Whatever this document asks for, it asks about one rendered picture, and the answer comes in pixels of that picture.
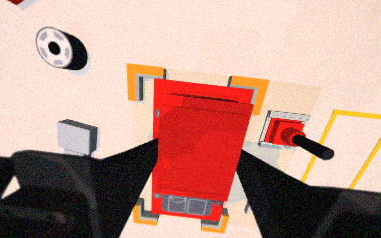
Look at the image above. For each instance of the black toy wheel with white hub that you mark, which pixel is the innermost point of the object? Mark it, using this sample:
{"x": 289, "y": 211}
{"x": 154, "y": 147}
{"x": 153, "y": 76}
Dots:
{"x": 60, "y": 49}

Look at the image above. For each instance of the yellow rectangular outline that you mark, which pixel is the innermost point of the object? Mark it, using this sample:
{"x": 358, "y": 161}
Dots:
{"x": 326, "y": 130}

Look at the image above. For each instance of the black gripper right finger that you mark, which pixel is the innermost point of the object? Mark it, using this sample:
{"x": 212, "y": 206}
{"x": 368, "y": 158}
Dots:
{"x": 285, "y": 207}

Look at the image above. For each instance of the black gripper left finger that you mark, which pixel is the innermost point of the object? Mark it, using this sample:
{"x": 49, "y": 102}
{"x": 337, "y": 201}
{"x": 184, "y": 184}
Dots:
{"x": 111, "y": 185}

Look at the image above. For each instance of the red hood shell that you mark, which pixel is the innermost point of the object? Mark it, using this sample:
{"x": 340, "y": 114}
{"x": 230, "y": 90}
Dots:
{"x": 199, "y": 144}

